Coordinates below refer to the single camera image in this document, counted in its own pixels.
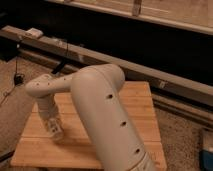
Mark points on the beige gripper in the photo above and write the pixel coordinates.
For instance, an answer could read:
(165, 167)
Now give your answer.
(48, 110)

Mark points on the white plastic bottle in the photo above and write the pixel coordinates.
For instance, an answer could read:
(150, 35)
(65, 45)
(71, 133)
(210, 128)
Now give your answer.
(55, 130)

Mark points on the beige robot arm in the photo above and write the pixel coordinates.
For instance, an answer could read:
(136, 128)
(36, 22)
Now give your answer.
(95, 94)

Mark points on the white block on beam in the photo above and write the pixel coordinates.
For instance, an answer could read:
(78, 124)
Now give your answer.
(34, 33)

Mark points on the long wooden beam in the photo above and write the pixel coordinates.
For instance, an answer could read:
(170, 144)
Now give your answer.
(168, 82)

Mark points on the blue box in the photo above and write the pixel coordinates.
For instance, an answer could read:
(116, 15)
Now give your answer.
(206, 152)

